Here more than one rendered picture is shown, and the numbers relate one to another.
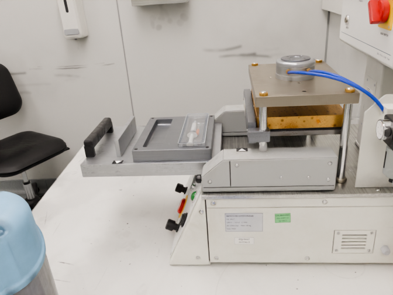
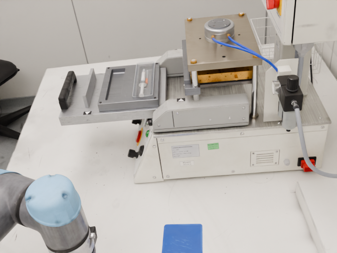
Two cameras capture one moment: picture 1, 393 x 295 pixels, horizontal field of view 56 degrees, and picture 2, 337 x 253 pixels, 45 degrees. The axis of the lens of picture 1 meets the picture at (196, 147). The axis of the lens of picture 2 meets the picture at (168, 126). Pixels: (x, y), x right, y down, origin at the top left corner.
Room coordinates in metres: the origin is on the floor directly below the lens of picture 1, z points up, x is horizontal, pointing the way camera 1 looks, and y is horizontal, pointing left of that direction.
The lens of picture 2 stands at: (-0.24, -0.02, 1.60)
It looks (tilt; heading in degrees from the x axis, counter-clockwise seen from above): 38 degrees down; 358
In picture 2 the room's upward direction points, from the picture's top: 8 degrees counter-clockwise
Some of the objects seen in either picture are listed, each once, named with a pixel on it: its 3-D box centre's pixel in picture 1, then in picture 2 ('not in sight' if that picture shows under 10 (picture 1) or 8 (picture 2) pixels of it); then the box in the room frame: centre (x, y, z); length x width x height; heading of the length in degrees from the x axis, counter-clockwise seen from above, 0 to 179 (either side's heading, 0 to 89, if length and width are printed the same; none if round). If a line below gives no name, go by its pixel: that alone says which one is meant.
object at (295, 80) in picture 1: (311, 90); (232, 47); (0.73, -0.25, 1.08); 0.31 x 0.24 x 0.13; 174
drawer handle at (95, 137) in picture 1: (99, 135); (67, 89); (0.80, 0.23, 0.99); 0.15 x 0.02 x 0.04; 174
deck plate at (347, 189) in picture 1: (306, 154); (232, 93); (0.75, -0.25, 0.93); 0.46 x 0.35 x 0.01; 84
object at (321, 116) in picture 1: (293, 97); (219, 52); (0.75, -0.21, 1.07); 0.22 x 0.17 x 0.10; 174
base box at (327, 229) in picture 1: (287, 192); (220, 122); (0.74, -0.21, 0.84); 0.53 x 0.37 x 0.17; 84
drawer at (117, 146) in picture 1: (157, 141); (115, 90); (0.79, 0.09, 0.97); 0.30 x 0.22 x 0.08; 84
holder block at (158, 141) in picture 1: (177, 136); (131, 85); (0.78, 0.04, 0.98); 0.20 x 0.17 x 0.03; 174
